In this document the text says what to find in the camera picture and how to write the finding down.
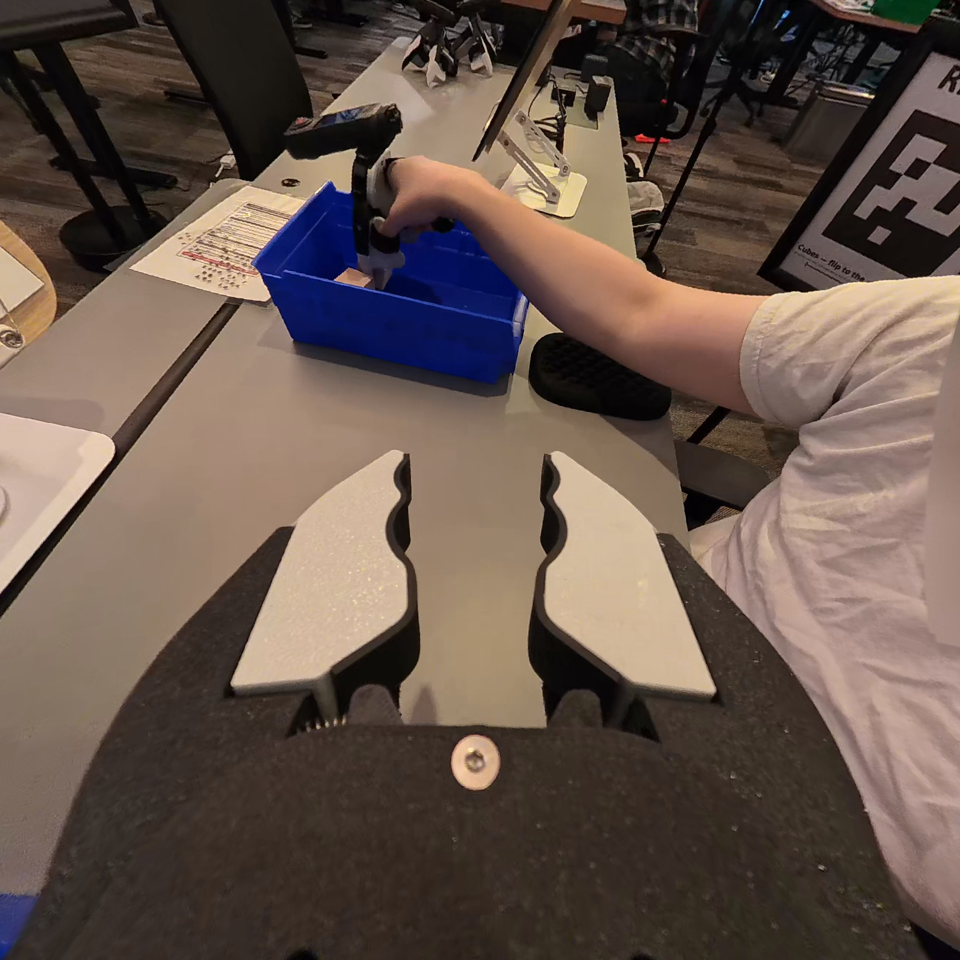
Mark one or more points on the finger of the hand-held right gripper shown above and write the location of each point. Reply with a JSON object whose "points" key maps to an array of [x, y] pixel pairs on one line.
{"points": [[381, 268]]}

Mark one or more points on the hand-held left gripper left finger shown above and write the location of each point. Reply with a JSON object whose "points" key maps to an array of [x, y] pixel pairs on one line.
{"points": [[330, 585]]}

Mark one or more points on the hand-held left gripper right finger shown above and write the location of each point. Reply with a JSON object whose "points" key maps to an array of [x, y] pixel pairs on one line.
{"points": [[622, 592]]}

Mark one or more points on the blue-taped wooden cube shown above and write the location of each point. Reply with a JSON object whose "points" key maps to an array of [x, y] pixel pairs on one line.
{"points": [[352, 278]]}

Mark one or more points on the person's right forearm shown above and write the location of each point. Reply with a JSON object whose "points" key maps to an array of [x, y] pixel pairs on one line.
{"points": [[615, 300]]}

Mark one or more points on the person's right hand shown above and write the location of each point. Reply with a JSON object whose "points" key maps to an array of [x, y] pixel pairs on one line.
{"points": [[431, 195]]}

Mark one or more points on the spare hand-held gripper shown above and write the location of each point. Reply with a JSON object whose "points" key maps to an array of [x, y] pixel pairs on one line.
{"points": [[478, 45], [435, 56]]}

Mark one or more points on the black office chair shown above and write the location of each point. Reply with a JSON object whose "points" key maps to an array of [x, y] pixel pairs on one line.
{"points": [[232, 75]]}

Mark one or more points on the black chair armrest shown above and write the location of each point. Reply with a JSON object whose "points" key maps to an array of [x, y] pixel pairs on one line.
{"points": [[720, 472]]}

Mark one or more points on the printed paper sheet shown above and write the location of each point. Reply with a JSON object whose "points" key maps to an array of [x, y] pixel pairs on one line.
{"points": [[217, 232]]}

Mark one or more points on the thin dark monitor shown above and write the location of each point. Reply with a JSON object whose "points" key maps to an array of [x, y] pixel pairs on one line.
{"points": [[525, 75]]}

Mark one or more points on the black wrist rest pad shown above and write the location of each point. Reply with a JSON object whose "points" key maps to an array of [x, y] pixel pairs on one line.
{"points": [[592, 379]]}

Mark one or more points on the black power adapter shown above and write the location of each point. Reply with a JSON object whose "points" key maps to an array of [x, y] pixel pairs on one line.
{"points": [[596, 94]]}

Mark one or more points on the black standing table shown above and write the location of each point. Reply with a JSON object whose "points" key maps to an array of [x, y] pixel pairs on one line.
{"points": [[105, 236]]}

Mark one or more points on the white tray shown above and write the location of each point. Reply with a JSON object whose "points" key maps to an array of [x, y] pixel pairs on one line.
{"points": [[45, 480]]}

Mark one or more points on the round wooden board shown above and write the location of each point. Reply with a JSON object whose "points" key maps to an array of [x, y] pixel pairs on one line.
{"points": [[45, 300]]}

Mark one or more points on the grey trash can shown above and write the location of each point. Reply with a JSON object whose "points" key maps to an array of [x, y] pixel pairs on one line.
{"points": [[825, 124]]}

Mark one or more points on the black-framed code sign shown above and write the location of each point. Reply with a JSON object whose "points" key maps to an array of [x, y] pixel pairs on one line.
{"points": [[900, 187]]}

